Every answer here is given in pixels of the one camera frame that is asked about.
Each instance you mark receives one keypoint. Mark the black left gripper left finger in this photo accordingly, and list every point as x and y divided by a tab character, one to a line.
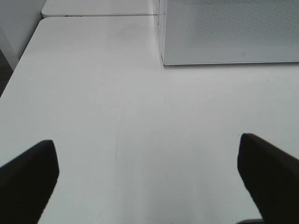
27	183

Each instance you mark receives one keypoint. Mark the white microwave oven body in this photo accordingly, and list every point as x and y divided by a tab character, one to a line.
160	10

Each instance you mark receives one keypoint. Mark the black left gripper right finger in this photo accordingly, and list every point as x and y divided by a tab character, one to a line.
271	176

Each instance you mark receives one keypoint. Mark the white microwave door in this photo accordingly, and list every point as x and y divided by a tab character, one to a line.
229	31

